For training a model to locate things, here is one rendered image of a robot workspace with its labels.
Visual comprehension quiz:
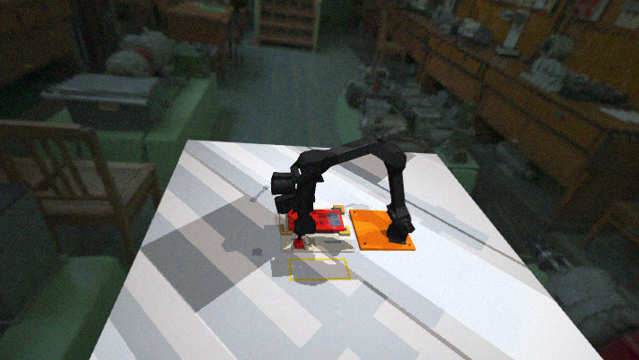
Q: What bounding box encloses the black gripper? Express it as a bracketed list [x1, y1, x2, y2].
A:
[294, 189, 316, 235]

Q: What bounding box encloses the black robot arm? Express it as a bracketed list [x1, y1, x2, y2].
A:
[271, 135, 415, 244]

